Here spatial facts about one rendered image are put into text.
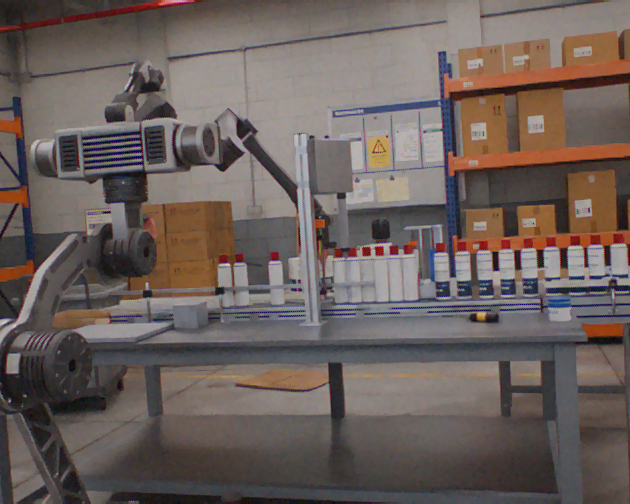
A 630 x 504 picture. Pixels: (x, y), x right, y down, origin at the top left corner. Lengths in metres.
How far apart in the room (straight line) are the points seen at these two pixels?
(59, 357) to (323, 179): 1.12
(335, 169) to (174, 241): 3.75
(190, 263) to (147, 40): 2.86
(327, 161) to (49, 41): 6.49
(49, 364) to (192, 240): 4.36
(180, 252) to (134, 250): 3.94
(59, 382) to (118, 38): 6.67
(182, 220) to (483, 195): 2.78
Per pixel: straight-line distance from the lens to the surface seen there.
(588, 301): 2.56
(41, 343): 1.87
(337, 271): 2.64
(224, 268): 2.77
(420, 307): 2.58
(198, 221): 6.09
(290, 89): 7.41
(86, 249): 2.21
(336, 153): 2.55
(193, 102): 7.77
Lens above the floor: 1.22
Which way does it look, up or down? 3 degrees down
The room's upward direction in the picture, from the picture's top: 4 degrees counter-clockwise
